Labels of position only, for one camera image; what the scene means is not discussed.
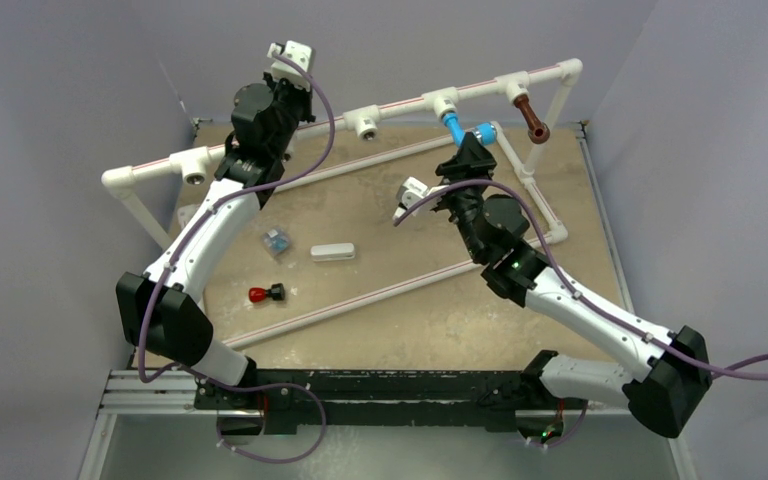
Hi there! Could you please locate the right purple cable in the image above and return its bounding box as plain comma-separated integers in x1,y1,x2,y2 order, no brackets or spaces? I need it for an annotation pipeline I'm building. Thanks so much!
393,178,768,382

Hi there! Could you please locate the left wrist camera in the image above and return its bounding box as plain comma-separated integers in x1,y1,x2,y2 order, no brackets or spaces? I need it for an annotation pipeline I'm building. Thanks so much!
266,40,315,92

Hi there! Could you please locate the red and black faucet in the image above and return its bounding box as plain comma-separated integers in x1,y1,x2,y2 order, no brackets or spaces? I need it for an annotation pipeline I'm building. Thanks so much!
247,283,286,304

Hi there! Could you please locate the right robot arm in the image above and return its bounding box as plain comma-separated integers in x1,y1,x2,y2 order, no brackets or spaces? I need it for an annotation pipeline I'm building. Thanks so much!
434,133,712,438

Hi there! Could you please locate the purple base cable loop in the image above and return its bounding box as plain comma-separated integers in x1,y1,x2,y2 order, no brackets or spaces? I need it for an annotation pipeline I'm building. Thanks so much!
215,386,330,466

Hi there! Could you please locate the small clear blue packet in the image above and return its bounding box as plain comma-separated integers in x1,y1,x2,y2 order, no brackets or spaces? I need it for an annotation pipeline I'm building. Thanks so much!
261,227,291,257

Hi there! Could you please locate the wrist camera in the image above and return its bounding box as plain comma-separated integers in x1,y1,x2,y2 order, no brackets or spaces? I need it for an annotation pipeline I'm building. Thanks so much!
392,177,446,225
266,40,315,92

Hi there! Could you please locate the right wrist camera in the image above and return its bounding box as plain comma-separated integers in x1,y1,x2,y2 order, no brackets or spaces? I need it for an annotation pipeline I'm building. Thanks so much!
392,177,446,225

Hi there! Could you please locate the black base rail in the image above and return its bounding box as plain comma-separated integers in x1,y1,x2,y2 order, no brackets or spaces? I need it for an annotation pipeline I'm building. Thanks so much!
194,367,584,434

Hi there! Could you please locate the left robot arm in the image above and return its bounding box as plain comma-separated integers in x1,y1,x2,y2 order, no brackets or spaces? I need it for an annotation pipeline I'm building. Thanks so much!
115,75,315,409

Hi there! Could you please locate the blue faucet with chrome knob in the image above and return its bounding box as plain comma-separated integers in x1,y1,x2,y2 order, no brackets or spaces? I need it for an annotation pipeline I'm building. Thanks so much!
441,111,497,147

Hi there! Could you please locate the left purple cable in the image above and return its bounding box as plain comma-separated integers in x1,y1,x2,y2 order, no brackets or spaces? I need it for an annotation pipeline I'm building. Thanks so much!
135,52,337,386

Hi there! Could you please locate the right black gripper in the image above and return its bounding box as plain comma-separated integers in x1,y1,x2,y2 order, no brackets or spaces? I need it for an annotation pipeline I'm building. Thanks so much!
425,132,495,262

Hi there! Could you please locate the white PVC pipe frame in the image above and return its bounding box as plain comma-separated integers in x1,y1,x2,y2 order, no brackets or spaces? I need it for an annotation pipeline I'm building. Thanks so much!
100,56,585,351

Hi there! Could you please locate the brown faucet on frame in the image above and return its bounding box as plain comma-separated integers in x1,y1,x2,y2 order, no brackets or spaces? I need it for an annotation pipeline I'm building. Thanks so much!
512,94,551,145

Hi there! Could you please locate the white rectangular plastic piece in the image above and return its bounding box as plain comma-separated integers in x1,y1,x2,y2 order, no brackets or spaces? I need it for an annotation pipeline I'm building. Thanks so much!
310,243,357,262

